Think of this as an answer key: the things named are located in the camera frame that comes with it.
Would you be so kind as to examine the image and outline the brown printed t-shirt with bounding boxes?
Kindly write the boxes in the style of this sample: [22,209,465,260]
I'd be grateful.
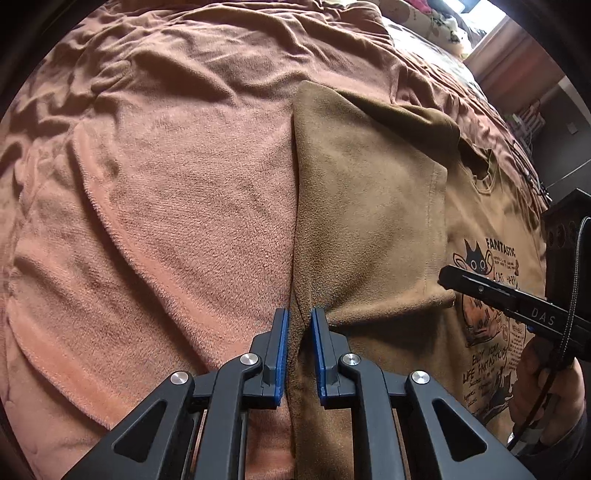
[288,80,550,480]

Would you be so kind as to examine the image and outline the person's right hand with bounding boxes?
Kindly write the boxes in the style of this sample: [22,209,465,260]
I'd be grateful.
[510,335,587,424]

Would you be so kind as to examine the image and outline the floral patterned pillow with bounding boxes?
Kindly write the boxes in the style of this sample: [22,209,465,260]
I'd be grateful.
[406,0,485,54]

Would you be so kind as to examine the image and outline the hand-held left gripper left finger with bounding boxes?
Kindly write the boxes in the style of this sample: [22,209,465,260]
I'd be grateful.
[60,308,291,480]

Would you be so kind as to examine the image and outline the thin black wire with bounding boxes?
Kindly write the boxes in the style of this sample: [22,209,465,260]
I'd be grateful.
[510,138,552,201]

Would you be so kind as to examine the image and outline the person's right forearm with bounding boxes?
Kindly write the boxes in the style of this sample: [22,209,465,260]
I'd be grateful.
[531,406,589,480]

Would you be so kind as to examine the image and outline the cluttered shelf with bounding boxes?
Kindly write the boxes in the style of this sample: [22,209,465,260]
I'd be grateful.
[508,78,557,155]

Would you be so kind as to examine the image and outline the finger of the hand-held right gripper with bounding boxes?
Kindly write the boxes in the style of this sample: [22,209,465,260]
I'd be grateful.
[438,265,522,315]

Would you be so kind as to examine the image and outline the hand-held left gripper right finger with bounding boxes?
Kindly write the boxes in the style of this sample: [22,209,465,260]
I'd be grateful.
[310,307,536,480]

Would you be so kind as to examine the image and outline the black braided cable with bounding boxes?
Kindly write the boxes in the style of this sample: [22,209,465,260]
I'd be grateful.
[505,219,587,450]

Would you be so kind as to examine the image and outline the salmon pink fleece blanket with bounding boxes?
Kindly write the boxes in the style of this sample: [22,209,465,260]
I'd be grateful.
[0,0,546,480]

